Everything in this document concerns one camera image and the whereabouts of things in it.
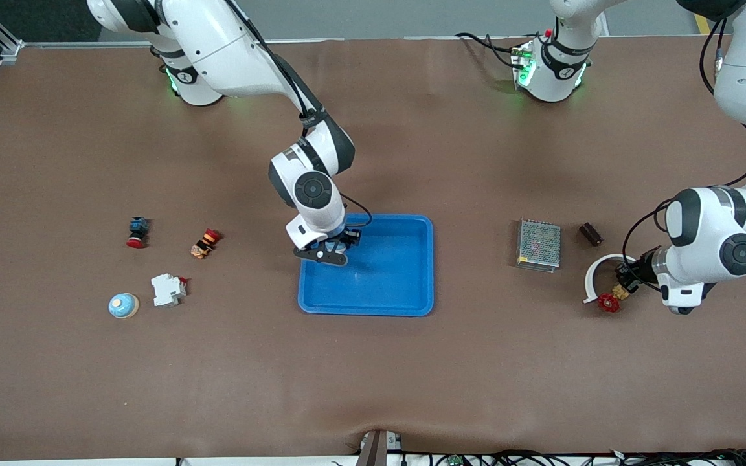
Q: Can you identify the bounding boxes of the black cable bundle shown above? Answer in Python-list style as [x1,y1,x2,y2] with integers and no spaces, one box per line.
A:
[404,448,746,466]

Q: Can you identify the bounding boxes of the blue plastic tray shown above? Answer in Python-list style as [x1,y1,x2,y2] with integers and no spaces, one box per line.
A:
[298,214,435,317]

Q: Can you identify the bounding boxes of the white circuit breaker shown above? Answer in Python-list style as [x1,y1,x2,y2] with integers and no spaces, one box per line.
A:
[151,273,189,307]

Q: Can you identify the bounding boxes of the orange red push button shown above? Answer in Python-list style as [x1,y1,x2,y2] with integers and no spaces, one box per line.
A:
[190,228,221,260]

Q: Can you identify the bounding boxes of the white curved pipe clamp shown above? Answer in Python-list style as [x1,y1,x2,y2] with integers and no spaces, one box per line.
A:
[582,254,639,305]

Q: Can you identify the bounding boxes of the brass valve red handle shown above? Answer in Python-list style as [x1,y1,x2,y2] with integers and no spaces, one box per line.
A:
[597,283,633,314]

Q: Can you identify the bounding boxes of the red mushroom button blue body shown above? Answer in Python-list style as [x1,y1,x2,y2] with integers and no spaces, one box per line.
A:
[126,217,151,249]

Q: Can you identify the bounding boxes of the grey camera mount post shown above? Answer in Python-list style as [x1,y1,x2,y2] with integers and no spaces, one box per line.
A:
[355,428,403,466]

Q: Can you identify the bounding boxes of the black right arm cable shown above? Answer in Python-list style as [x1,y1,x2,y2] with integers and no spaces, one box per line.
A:
[224,0,374,228]

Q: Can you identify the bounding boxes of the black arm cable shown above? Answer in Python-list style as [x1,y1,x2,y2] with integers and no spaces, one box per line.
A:
[620,16,746,289]
[224,0,374,228]

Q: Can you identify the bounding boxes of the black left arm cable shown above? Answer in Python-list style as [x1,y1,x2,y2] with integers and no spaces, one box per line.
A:
[620,16,746,289]

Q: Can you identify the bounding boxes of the metal mesh power supply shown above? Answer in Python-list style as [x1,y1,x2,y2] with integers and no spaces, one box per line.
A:
[515,217,561,273]

